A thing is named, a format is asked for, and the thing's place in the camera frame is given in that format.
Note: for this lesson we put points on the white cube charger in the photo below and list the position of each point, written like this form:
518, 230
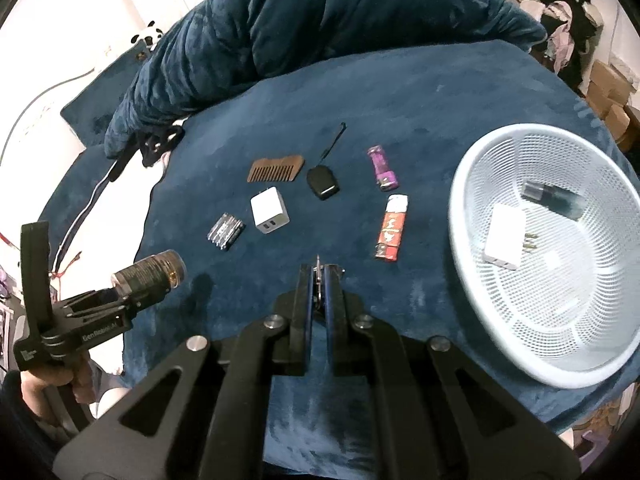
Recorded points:
267, 207

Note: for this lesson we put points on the dark blue plush blanket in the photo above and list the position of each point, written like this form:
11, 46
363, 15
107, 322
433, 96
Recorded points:
400, 105

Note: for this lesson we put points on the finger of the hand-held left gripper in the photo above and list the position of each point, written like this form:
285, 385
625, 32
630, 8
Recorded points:
117, 312
95, 297

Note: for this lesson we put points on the light blue plastic basket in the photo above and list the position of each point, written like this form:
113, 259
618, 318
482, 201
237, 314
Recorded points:
565, 310

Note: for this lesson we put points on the red patterned lighter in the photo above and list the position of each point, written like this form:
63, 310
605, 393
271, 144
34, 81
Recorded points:
392, 227

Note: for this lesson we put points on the person's left forearm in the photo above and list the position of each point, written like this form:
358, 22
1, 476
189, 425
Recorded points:
20, 425

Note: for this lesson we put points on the pile of clothes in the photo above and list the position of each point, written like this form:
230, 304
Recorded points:
565, 15

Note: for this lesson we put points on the panda plush toy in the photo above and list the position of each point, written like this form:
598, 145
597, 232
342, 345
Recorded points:
147, 34

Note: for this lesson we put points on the brown wooden comb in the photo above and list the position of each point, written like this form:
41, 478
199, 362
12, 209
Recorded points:
277, 166

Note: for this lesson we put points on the white power adapter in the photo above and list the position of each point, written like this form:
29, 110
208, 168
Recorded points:
506, 235

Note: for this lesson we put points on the dark bottle with amber cap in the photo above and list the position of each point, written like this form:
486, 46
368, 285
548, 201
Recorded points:
147, 275

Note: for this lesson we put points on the white bed sheet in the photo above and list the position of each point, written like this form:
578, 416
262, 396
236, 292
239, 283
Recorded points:
30, 175

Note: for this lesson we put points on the dark blue quilt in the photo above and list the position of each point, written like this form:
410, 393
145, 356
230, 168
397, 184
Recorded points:
310, 15

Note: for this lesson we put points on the dark blue pillow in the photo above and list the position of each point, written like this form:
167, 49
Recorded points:
92, 107

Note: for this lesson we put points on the small metal nail clipper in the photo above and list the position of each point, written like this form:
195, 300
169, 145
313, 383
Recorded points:
318, 280

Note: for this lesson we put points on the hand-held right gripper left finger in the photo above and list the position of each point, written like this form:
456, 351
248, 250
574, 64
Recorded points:
305, 310

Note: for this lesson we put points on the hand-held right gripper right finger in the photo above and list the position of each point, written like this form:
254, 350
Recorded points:
334, 310

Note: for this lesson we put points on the purple lighter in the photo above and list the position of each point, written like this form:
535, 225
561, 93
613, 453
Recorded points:
381, 165

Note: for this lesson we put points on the dark translucent small bottle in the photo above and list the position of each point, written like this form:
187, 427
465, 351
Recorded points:
552, 200

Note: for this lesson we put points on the black battery pack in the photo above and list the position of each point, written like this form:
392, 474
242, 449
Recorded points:
226, 231

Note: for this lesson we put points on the cardboard box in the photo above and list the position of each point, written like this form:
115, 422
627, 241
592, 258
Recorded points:
625, 125
610, 80

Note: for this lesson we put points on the person's left hand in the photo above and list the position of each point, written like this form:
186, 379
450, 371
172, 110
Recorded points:
42, 385

